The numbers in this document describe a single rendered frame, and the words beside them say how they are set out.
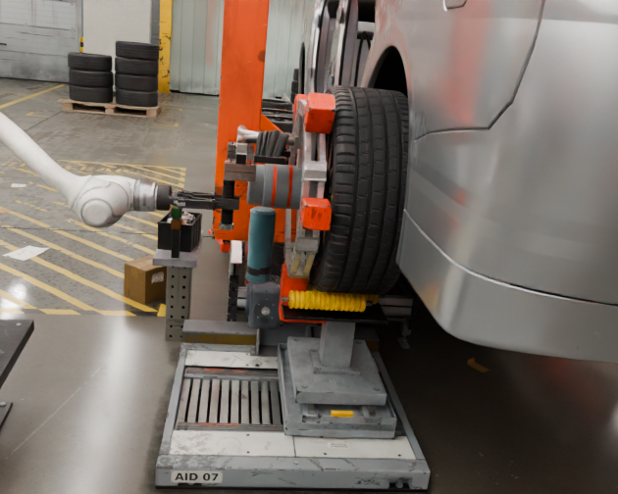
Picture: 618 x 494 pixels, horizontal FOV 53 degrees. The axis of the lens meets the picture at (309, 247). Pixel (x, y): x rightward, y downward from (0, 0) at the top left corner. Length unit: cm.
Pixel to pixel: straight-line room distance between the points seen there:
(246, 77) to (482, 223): 140
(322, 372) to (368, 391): 18
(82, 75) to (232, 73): 812
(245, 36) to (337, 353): 118
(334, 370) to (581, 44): 143
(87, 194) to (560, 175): 111
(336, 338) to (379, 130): 76
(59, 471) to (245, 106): 138
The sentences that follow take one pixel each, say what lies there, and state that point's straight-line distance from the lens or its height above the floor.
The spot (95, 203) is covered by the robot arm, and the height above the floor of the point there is 86.
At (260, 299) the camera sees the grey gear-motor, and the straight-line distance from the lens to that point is 238.
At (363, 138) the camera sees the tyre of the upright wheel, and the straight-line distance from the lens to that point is 176.
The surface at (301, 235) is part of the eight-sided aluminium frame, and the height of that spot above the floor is 77.
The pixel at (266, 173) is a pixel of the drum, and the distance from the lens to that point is 196.
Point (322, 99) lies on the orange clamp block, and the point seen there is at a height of 115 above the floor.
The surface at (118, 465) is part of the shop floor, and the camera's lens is 213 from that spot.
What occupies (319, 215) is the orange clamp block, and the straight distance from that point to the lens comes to 168.
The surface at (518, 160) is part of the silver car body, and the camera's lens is 114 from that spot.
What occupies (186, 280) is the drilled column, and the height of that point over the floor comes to 29.
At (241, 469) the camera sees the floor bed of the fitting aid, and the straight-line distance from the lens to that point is 198.
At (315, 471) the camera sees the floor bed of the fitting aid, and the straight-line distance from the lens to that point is 200.
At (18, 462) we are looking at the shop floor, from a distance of 220.
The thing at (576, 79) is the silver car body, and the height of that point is 127.
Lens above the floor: 128
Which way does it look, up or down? 18 degrees down
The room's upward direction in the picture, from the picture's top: 6 degrees clockwise
